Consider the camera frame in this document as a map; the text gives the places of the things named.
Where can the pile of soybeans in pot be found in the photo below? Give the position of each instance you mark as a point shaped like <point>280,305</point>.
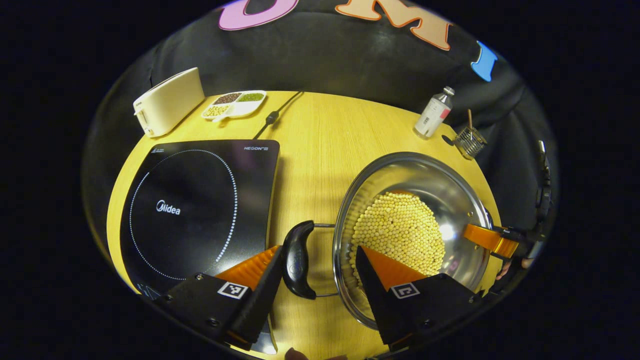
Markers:
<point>400,230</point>

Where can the small pile of yellow beans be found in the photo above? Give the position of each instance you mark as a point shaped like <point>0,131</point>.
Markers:
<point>216,110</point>

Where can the black induction cooktop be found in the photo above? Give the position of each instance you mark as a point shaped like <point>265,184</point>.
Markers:
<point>190,210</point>

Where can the white divided dish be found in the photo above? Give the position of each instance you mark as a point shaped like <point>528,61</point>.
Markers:
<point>235,106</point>

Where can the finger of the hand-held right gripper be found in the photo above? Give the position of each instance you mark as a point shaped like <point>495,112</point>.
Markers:
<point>492,240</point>

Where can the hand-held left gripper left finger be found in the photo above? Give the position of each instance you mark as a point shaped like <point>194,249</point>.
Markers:
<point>262,300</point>

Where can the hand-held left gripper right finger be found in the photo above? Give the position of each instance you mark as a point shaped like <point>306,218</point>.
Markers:
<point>372,295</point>

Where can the small clear bottle white label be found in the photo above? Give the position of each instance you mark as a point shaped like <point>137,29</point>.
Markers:
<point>432,114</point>

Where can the small glass jar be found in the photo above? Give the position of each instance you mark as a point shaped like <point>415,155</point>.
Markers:
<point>470,142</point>

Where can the small pile of red beans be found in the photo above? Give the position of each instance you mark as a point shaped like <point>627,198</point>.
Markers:
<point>227,98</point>

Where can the small pile of green beans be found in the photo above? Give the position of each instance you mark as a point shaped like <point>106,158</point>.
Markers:
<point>251,97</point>

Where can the white toaster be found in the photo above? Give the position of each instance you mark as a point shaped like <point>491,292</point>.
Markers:
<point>170,102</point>

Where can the thin wooden stick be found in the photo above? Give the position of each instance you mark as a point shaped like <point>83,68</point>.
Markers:
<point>470,120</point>

